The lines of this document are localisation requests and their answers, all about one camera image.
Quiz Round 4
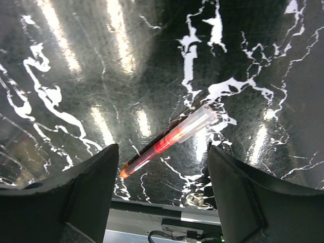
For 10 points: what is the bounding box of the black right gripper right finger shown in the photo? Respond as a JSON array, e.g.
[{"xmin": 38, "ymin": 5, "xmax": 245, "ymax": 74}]
[{"xmin": 207, "ymin": 144, "xmax": 323, "ymax": 242}]

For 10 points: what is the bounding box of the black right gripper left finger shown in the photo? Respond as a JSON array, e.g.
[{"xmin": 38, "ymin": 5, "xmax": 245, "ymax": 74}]
[{"xmin": 1, "ymin": 144, "xmax": 119, "ymax": 242}]

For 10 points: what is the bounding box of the red gel pen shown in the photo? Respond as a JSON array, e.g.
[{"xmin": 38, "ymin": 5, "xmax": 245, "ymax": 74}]
[{"xmin": 120, "ymin": 105, "xmax": 218, "ymax": 179}]

